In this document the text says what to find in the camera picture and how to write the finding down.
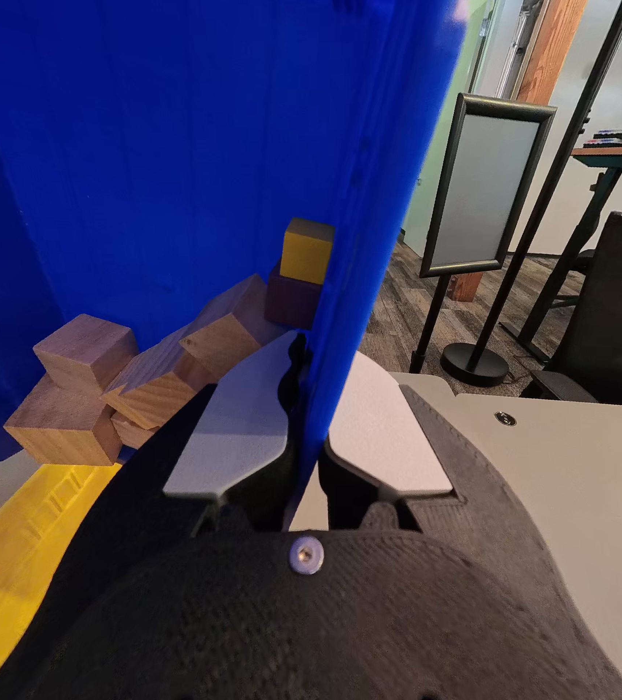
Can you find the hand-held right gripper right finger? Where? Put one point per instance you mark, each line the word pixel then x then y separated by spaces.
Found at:
pixel 393 443

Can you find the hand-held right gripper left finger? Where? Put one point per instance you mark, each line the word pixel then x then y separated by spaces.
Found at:
pixel 234 437

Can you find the pile of wooden cubes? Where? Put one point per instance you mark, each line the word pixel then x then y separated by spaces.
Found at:
pixel 65 426

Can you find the yellow plastic box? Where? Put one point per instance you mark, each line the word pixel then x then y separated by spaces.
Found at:
pixel 10 547

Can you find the blue plastic box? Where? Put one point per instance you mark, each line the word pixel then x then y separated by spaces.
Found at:
pixel 179 136

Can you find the black pole stand round base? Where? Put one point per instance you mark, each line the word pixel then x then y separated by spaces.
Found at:
pixel 475 363

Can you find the black mesh office chair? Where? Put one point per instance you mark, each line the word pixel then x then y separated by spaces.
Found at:
pixel 617 306

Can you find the black framed board on stand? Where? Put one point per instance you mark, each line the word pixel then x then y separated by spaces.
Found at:
pixel 485 186

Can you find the desk with dark legs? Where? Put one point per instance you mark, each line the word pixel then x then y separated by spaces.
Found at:
pixel 617 156

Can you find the stack of flat trays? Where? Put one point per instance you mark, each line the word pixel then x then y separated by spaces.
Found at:
pixel 611 138

